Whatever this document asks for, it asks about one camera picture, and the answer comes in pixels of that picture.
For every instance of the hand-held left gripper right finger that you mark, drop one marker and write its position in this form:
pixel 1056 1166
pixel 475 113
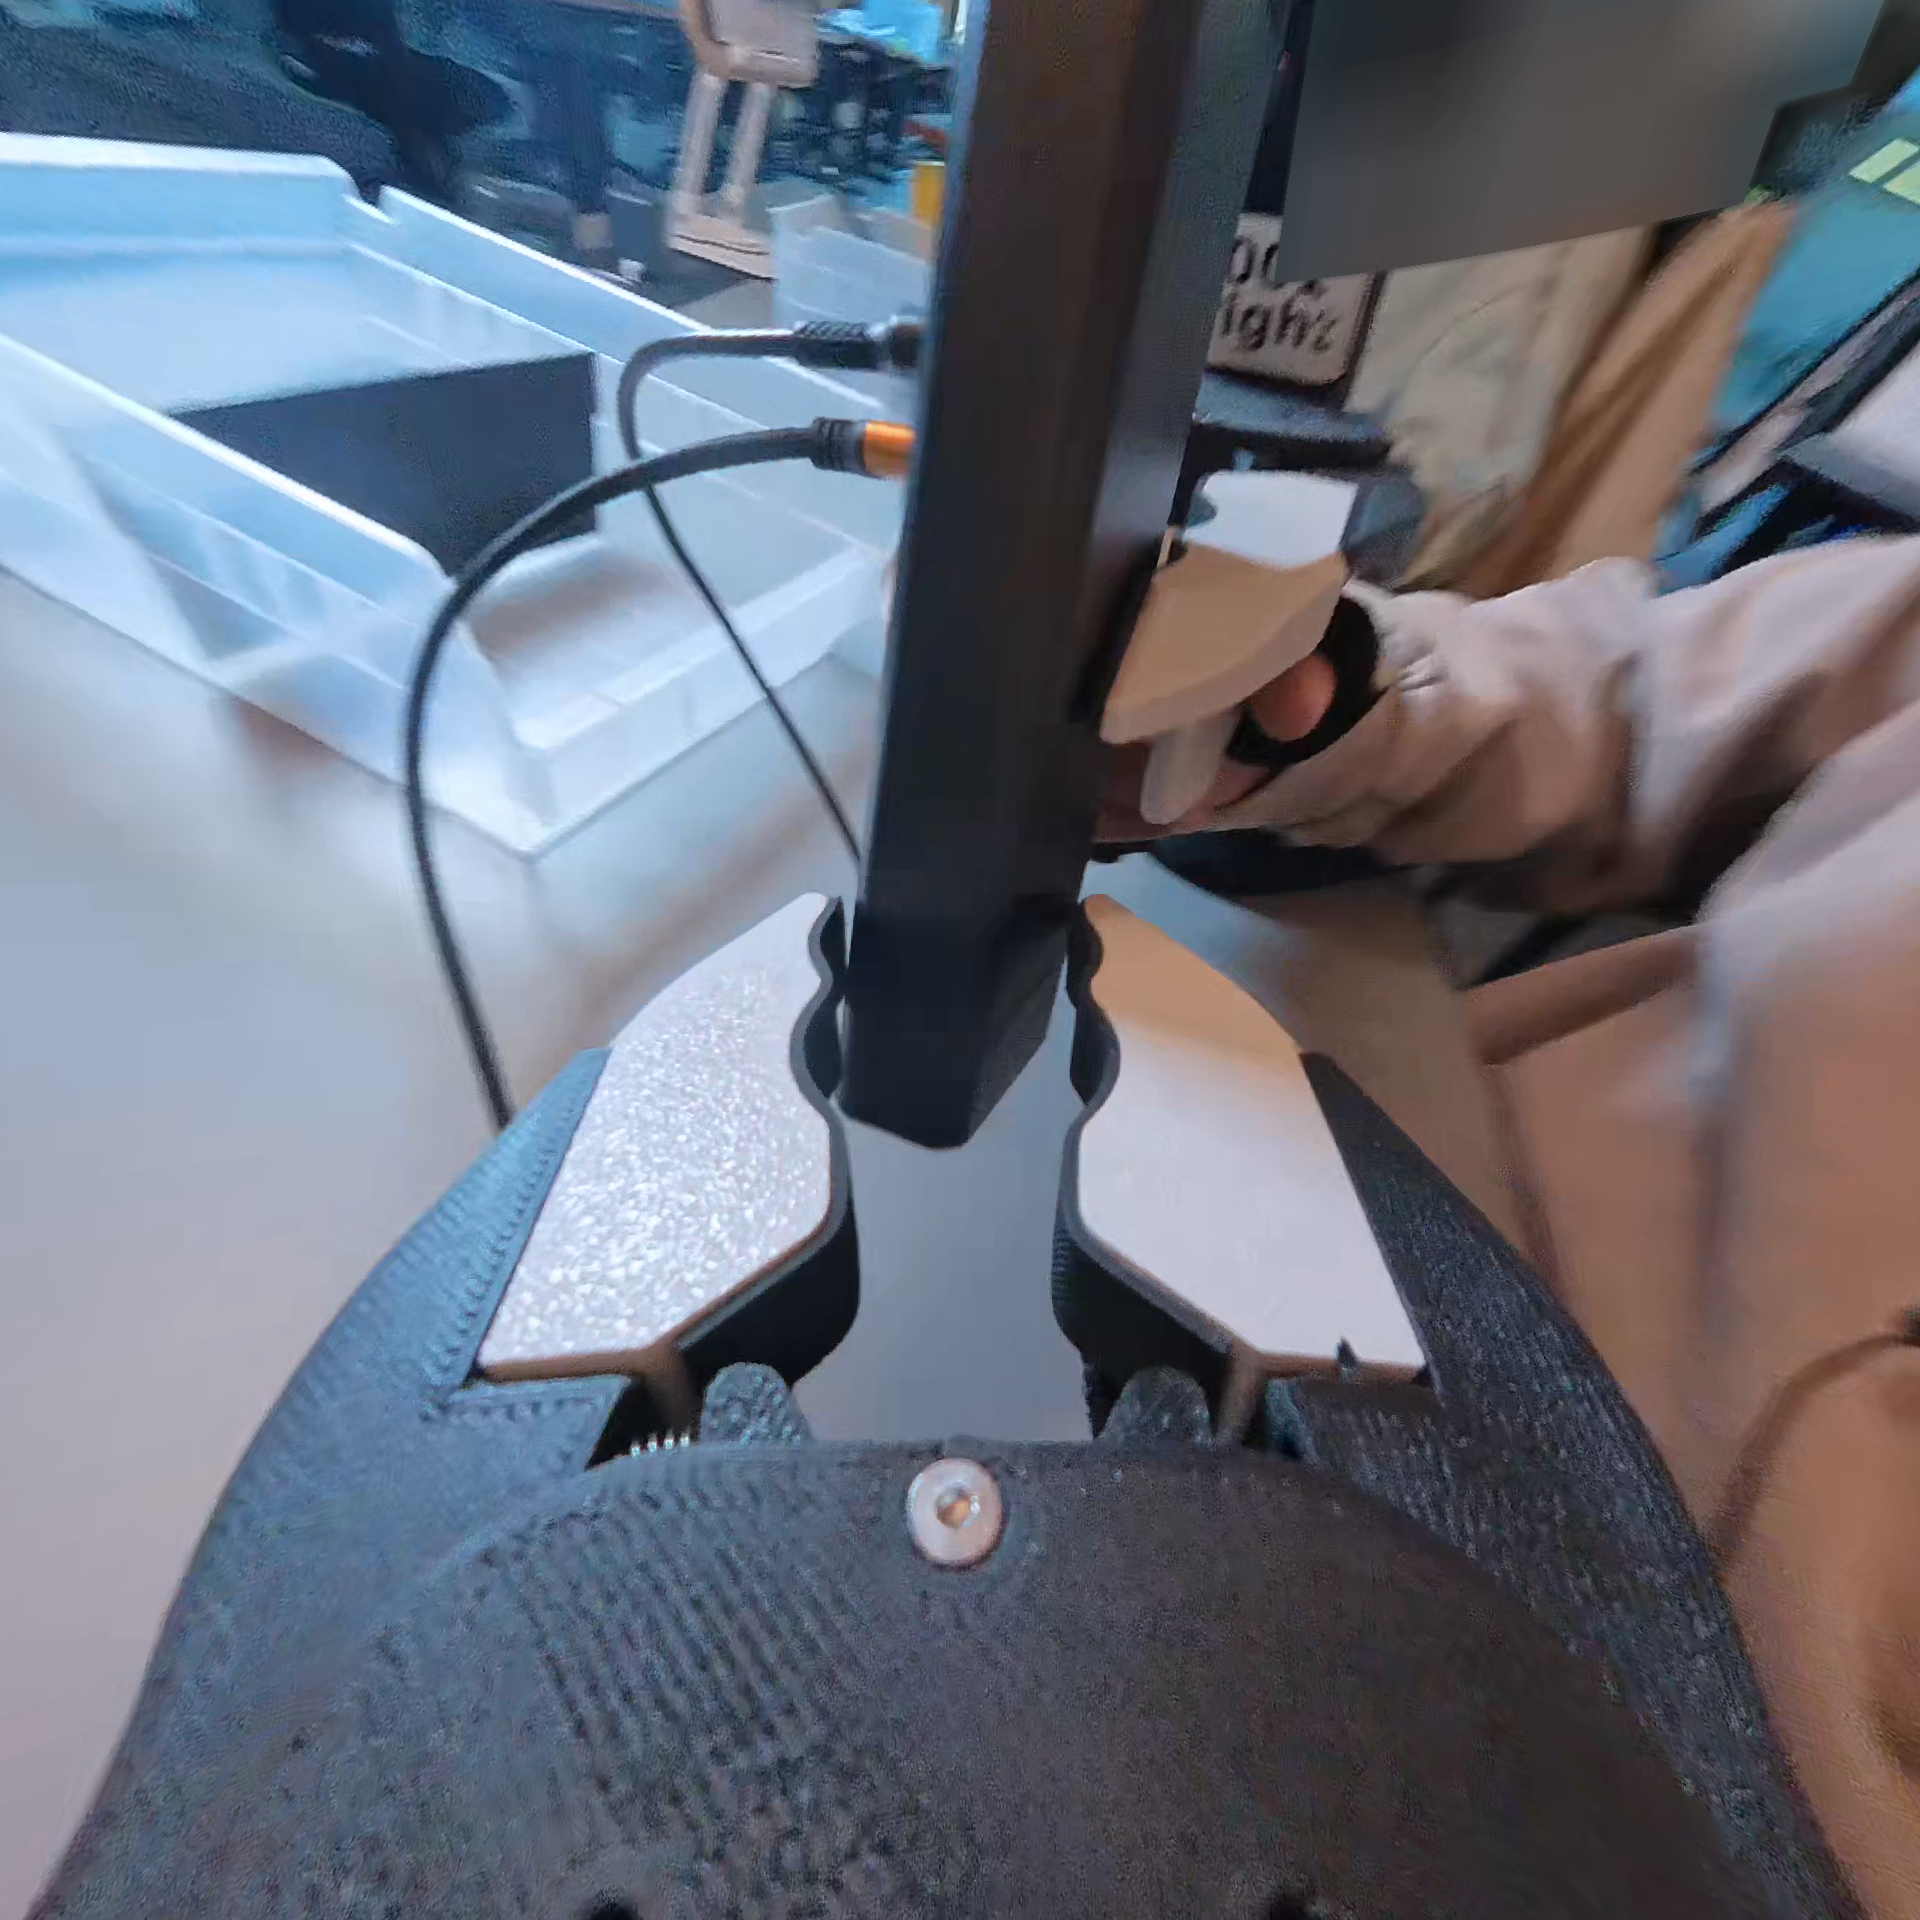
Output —
pixel 1230 1184

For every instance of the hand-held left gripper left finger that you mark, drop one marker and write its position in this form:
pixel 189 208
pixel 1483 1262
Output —
pixel 674 1170

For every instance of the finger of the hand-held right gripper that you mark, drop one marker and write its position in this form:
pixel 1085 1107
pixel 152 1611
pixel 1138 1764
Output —
pixel 1275 512
pixel 1214 644

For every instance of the dark grey usb hub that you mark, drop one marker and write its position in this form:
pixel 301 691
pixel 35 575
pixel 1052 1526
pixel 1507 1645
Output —
pixel 1034 525

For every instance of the clear plastic bin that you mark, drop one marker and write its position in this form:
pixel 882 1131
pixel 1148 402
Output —
pixel 134 495

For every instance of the person's right hand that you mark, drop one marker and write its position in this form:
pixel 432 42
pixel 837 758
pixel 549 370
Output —
pixel 1302 699

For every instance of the person's clothed body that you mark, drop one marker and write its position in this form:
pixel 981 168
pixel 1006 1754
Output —
pixel 1650 1275

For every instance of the black clear-bin divider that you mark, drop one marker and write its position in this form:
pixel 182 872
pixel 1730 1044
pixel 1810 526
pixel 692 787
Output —
pixel 420 450

